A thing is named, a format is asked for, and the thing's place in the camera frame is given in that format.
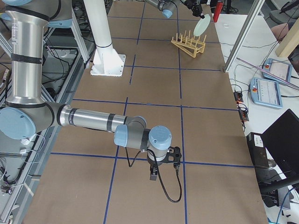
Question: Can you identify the red cylinder bottle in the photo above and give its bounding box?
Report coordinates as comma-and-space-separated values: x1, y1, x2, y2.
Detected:
213, 0, 224, 23

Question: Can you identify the aluminium frame column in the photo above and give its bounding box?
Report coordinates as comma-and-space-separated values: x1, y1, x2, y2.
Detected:
224, 0, 265, 72

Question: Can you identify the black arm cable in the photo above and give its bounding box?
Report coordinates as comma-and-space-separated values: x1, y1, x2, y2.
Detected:
125, 147, 183, 203

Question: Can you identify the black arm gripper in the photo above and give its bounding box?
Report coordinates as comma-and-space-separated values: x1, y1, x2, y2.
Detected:
147, 157, 162, 181

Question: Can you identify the light green round plate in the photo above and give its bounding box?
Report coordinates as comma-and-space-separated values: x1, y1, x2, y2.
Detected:
193, 14, 211, 36

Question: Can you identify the blue teach pendant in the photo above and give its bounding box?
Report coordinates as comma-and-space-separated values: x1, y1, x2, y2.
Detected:
249, 77, 283, 109
262, 58, 292, 82

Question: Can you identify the black laptop computer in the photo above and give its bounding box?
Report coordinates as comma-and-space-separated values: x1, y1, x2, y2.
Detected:
246, 108, 299, 178

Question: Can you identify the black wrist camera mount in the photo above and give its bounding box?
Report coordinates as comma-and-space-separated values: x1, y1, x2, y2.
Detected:
162, 147, 182, 169

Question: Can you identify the far blue teach pendant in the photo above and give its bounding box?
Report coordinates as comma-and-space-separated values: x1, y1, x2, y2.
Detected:
262, 58, 292, 82

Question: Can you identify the near blue teach pendant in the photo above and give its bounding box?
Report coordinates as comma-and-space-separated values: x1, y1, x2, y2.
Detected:
249, 77, 283, 109

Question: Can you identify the white pedestal base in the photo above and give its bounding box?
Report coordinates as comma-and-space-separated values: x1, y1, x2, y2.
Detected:
84, 0, 126, 77

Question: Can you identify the wooden plate rack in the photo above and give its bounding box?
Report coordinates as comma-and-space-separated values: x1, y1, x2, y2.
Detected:
171, 30, 206, 58

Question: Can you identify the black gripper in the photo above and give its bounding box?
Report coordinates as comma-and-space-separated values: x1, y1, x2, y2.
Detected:
191, 4, 205, 19

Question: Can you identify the seated person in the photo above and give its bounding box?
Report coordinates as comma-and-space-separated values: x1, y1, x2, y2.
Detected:
269, 8, 299, 42

